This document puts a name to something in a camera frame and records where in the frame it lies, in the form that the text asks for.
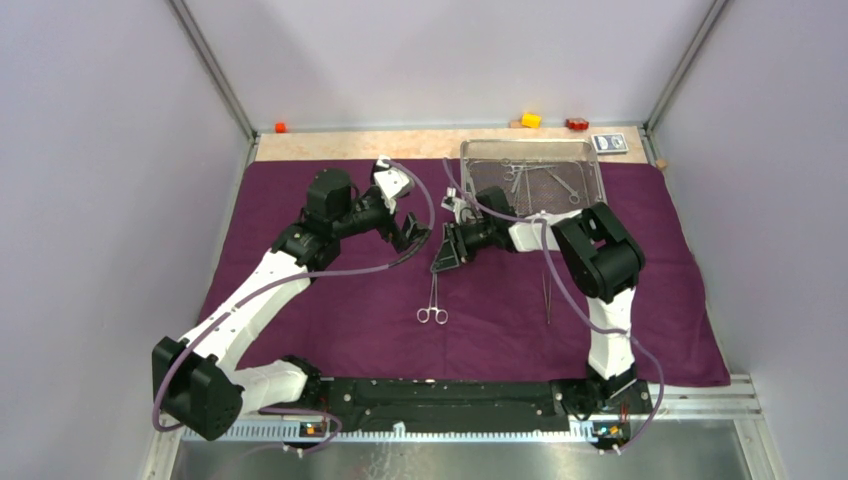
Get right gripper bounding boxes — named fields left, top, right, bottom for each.
left=432, top=219, right=496, bottom=273

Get steel hemostat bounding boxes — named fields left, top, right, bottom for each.
left=416, top=273, right=449, bottom=325

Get purple cloth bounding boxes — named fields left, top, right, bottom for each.
left=240, top=163, right=730, bottom=387

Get steel needle holder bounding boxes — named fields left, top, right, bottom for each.
left=542, top=273, right=552, bottom=325

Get metal mesh instrument tray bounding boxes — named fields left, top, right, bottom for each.
left=460, top=139, right=607, bottom=217

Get blue playing card deck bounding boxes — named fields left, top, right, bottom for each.
left=591, top=133, right=629, bottom=155

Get steel forceps clamp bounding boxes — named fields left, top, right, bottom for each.
left=501, top=160, right=552, bottom=193

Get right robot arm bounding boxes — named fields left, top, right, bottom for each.
left=430, top=187, right=646, bottom=412

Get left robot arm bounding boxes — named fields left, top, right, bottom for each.
left=151, top=157, right=435, bottom=440

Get yellow small block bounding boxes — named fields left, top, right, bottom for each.
left=520, top=113, right=542, bottom=129

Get red small block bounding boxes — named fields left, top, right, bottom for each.
left=564, top=117, right=590, bottom=131

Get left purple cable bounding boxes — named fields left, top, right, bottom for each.
left=150, top=158, right=437, bottom=458

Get purple cable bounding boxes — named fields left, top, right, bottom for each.
left=441, top=157, right=666, bottom=455
left=150, top=158, right=437, bottom=458

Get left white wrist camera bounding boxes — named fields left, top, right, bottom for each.
left=372, top=155, right=415, bottom=214

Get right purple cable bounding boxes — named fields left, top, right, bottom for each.
left=441, top=157, right=666, bottom=455

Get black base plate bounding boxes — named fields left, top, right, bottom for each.
left=284, top=377, right=654, bottom=436

